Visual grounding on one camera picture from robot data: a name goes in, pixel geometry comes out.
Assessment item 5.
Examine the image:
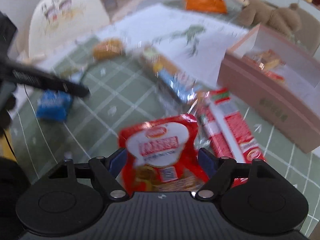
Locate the beige chair with cartoon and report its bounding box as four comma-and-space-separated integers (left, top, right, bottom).
16, 0, 110, 60

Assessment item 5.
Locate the round bread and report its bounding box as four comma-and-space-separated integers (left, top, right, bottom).
92, 38, 124, 61

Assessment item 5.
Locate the blue snack bag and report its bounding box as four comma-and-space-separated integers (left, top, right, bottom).
36, 90, 73, 122

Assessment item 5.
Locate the brown plush toy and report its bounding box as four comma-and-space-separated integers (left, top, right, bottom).
234, 0, 302, 37

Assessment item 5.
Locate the long orange biscuit pack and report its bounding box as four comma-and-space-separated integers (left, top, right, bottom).
137, 45, 206, 105

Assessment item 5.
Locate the orange tissue pack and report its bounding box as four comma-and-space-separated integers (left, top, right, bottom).
184, 0, 228, 14

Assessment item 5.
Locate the long red snack pack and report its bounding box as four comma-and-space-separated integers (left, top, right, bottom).
196, 88, 265, 164

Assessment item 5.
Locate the beige chair behind table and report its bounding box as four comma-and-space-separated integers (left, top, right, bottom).
295, 8, 320, 55

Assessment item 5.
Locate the red white snack bag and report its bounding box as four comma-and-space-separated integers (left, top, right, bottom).
118, 114, 209, 194

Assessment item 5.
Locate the white table runner cloth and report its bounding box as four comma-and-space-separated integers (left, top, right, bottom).
88, 3, 248, 96

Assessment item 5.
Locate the pink cardboard box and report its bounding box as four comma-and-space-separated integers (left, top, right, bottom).
217, 24, 319, 153

